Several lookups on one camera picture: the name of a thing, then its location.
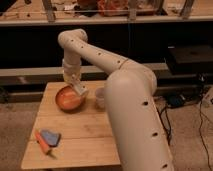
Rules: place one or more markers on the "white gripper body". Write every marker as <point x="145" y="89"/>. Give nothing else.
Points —
<point x="71" y="72"/>

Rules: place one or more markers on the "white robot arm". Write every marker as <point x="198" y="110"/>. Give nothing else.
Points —
<point x="128" y="95"/>

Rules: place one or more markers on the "orange ceramic bowl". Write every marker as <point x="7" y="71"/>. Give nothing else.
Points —
<point x="68" y="99"/>

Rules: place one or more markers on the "translucent plastic cup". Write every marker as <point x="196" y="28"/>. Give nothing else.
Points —
<point x="100" y="98"/>

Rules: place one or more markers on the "wooden table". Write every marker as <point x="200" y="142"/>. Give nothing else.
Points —
<point x="86" y="137"/>

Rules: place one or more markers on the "orange toy carrot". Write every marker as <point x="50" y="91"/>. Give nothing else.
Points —
<point x="46" y="149"/>

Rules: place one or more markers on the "black box on right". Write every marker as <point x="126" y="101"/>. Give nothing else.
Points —
<point x="190" y="59"/>

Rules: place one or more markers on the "metal shelf rail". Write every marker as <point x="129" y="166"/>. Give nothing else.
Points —
<point x="97" y="20"/>

